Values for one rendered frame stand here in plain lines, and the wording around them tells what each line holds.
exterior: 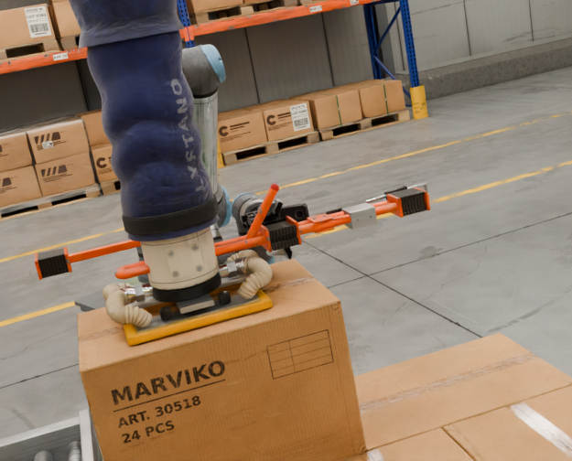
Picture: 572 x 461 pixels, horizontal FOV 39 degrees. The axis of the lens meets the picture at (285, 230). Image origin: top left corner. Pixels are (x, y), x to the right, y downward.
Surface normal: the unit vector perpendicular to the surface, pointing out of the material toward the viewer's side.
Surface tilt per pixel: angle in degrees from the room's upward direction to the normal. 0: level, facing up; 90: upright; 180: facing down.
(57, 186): 90
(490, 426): 0
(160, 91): 80
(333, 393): 90
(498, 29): 90
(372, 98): 88
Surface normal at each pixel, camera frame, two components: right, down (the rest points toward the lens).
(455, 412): -0.18, -0.95
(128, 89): -0.07, 0.02
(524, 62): 0.34, 0.18
